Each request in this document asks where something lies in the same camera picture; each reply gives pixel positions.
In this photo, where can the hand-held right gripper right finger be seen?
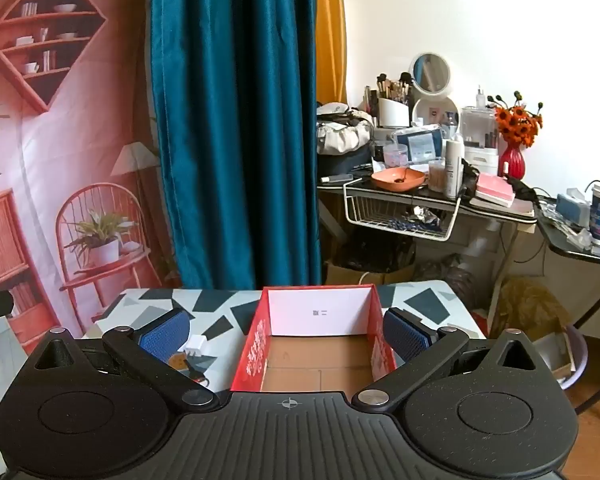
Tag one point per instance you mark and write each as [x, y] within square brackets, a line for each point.
[402, 332]

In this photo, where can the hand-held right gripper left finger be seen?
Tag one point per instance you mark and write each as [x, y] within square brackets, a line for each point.
[162, 335]

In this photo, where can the red cardboard box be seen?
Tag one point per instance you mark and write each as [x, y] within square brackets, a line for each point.
[252, 355]

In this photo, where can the brown round object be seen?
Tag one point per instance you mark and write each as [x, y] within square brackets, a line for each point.
[179, 361]

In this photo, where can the white charger plug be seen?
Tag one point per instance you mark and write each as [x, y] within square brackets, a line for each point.
[195, 345]

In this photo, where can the brown cardboard box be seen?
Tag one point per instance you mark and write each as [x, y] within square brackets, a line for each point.
[345, 275]

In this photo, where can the yellow plastic bag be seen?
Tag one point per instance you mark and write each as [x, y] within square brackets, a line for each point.
[530, 305]

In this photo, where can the black topped desk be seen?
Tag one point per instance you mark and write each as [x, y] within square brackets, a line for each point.
[480, 207]

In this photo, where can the orange bowl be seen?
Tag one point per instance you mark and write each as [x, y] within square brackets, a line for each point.
[397, 179]

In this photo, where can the cotton swab box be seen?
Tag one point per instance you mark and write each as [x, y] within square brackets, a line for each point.
[436, 176]

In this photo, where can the white spray can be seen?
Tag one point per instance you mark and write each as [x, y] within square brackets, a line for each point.
[454, 170]

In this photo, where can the pink book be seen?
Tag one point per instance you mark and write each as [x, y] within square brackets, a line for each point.
[494, 187]

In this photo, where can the purple plastic basin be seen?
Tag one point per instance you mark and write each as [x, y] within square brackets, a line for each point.
[577, 355]

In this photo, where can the clear plastic jar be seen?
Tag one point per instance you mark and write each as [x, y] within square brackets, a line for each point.
[395, 156]

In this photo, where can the black bag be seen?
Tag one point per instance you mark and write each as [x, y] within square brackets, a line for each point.
[342, 162]

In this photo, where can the black folding table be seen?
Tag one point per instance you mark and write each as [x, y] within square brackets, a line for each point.
[570, 250]

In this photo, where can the blue packet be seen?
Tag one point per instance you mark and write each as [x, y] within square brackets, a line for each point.
[420, 145]

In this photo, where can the red vase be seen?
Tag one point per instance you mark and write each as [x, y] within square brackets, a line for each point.
[511, 162]

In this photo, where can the grey white bag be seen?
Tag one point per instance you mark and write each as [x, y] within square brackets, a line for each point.
[342, 132]

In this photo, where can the white cosmetic organizer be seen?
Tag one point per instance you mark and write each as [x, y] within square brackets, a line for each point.
[480, 135]

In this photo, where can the blue tissue box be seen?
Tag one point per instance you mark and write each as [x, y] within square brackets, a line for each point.
[572, 205]

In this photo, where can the white brush holder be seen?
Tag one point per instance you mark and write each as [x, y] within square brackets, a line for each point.
[394, 114]

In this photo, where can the blue curtain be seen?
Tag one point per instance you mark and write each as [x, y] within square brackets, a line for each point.
[230, 125]

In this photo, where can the orange flowers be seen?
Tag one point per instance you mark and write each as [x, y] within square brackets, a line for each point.
[517, 122]

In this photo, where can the bunch of makeup brushes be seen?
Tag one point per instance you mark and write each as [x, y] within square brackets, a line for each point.
[392, 87]

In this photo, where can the round white mirror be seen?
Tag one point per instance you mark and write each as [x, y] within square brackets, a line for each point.
[430, 72]

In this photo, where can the yellow curtain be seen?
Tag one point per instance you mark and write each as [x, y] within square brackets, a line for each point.
[330, 35]

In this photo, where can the pink printed wall poster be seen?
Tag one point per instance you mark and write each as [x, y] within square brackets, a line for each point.
[70, 160]

